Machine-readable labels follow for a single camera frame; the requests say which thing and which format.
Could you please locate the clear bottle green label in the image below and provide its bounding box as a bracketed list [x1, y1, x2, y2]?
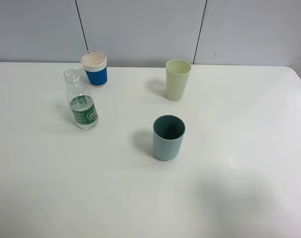
[63, 69, 99, 130]

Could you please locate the teal plastic cup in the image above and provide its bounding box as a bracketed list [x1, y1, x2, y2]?
[153, 115, 186, 161]

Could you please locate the blue white paper cup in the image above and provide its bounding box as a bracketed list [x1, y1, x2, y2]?
[81, 53, 107, 87]

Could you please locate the pale green plastic cup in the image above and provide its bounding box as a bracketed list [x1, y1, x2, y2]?
[166, 59, 192, 102]

